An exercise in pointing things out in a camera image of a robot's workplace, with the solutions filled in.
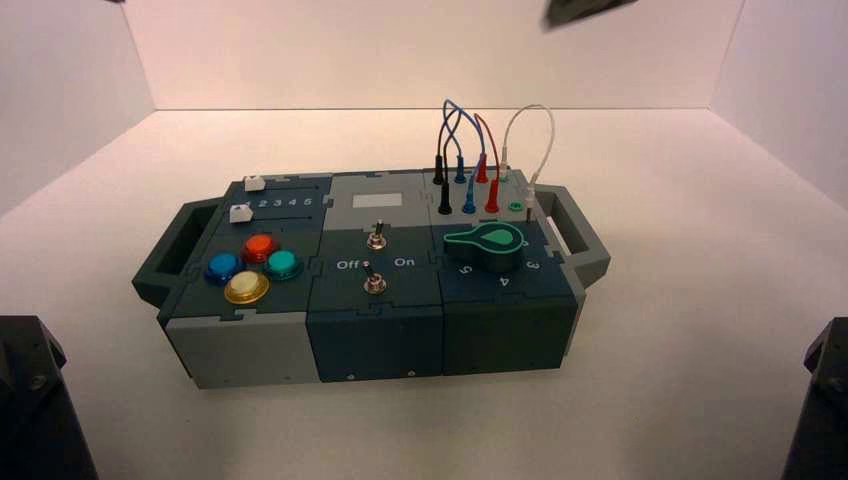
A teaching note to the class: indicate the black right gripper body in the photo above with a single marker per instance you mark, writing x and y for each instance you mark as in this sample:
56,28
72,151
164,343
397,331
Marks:
576,8

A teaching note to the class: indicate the white slider knob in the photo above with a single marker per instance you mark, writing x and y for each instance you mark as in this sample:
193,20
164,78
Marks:
240,214
255,183

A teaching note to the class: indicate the green banana socket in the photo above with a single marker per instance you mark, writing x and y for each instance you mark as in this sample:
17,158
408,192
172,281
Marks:
514,206

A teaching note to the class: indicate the green pointer rotary knob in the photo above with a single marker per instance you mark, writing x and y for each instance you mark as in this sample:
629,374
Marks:
493,248

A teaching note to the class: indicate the grey rectangular display window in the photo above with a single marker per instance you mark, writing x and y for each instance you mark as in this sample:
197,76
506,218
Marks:
377,201

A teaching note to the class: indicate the dark teal grey task box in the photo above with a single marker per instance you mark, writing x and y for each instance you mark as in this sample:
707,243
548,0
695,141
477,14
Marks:
378,338

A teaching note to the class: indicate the teal round push button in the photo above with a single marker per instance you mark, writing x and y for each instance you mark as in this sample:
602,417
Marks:
283,264

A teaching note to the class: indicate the red round push button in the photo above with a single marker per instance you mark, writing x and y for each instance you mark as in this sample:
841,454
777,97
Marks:
258,248

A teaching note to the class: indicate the yellow round push button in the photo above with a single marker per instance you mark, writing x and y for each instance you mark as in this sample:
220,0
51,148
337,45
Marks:
246,287

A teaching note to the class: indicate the blue round push button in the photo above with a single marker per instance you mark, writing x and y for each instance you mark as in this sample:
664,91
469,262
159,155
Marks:
222,268

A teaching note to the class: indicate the metal toggle switch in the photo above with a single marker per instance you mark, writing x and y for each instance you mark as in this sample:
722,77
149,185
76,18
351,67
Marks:
378,237
374,283

